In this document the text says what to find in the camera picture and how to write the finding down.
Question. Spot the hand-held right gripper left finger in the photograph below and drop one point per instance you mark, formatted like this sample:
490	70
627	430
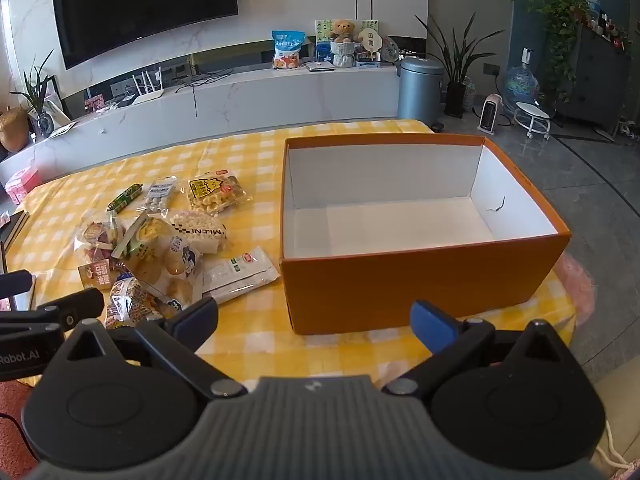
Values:
195	321

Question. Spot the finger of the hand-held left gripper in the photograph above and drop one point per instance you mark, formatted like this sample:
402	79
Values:
15	282
75	307

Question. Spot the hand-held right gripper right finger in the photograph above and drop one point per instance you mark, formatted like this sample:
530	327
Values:
431	324

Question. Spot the orange cardboard box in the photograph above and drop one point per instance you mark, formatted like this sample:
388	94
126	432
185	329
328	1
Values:
400	285

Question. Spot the cartoon print bread packet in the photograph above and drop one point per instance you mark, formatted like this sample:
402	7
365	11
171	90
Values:
170	265

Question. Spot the long white snack packet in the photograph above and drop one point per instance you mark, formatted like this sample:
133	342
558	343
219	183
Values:
245	270

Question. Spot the brown label snack packet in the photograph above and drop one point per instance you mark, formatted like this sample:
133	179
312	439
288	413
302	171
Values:
97	275

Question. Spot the orange print snack packet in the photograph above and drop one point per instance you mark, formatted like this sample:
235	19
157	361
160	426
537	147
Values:
127	305

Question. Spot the purple snack packet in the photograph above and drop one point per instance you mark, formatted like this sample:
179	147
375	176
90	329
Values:
97	240

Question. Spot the rice cracker packet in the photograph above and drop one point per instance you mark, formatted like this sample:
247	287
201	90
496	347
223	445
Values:
200	232

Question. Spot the pink box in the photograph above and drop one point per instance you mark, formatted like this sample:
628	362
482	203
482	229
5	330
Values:
22	185

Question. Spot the green sausage stick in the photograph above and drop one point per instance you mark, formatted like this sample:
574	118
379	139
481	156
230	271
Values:
125	199

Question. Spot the yellow label puff packet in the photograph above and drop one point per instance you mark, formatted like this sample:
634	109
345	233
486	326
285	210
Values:
217	195

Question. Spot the clear packet of white candies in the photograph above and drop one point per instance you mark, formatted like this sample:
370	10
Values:
160	195

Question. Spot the brown round vase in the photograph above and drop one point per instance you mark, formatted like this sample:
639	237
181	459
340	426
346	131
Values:
14	132

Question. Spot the paper sheets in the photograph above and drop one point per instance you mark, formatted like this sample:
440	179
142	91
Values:
62	130

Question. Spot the yellow checked tablecloth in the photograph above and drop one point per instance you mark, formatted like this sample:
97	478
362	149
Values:
240	160

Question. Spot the plant in glass vase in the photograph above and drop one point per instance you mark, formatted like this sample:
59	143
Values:
40	110

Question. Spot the pink card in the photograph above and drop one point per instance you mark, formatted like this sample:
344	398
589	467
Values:
95	104

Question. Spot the small white heater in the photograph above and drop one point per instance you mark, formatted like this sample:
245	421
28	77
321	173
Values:
492	115

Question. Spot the white marble television console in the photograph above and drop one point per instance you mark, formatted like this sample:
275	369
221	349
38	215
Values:
250	102

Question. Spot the white router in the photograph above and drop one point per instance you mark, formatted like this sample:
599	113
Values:
149	92

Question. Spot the grey round trash can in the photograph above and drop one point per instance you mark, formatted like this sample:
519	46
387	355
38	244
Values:
419	92

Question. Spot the white round stool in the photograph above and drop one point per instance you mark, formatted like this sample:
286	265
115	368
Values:
532	112

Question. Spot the blue water jug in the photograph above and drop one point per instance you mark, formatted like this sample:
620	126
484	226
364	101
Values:
521	85

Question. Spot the long-leaf potted plant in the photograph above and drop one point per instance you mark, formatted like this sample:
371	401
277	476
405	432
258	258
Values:
457	67

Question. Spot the decorative plate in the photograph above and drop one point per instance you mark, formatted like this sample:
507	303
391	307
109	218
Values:
391	49

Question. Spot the silver laptop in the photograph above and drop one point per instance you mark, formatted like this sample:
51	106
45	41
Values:
320	66

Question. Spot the large blue snack bag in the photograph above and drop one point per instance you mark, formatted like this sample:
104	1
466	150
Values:
287	50

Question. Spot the round hand fan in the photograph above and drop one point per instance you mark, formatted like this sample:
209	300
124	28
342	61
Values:
370	41

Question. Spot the dark grey cabinet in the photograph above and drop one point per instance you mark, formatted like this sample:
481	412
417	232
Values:
595	85

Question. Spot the green picture board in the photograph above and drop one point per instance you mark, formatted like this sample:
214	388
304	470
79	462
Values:
367	25

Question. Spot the black flat television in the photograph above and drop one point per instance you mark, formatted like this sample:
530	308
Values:
145	5

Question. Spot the brown teddy bear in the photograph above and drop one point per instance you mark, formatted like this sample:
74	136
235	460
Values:
342	30

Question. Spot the climbing green plant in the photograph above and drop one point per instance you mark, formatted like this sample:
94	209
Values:
560	25

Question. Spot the row of small bottles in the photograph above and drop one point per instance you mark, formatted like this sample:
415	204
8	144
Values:
607	22

